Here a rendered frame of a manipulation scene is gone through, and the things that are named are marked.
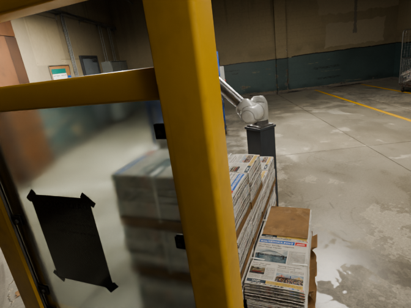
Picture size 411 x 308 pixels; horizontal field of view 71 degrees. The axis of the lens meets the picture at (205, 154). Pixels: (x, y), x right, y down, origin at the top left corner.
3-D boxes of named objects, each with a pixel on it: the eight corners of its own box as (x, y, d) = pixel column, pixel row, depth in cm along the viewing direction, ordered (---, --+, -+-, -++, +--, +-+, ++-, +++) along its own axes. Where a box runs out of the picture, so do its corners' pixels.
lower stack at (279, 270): (313, 279, 214) (312, 208, 195) (308, 386, 148) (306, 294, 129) (272, 272, 226) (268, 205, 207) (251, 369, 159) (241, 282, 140)
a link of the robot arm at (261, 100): (270, 117, 268) (269, 93, 261) (265, 121, 253) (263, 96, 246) (254, 117, 276) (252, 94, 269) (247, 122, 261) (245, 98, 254)
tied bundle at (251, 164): (263, 187, 183) (261, 153, 176) (252, 211, 158) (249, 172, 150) (208, 184, 198) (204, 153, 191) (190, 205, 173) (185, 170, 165)
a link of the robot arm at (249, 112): (268, 110, 248) (260, 117, 230) (256, 124, 257) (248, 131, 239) (203, 54, 257) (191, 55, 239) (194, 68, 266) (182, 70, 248)
